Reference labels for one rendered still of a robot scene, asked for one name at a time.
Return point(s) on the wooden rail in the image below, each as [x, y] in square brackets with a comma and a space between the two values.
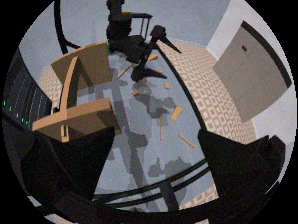
[69, 94]

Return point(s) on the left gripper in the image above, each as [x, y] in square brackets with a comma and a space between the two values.
[139, 71]

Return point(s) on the wooden end board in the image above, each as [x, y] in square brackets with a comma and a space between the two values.
[85, 119]
[94, 61]

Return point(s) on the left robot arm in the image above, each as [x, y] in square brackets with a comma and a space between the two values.
[119, 26]

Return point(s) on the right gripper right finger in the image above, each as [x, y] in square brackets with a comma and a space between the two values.
[227, 159]

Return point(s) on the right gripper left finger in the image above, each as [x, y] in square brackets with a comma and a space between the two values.
[81, 159]

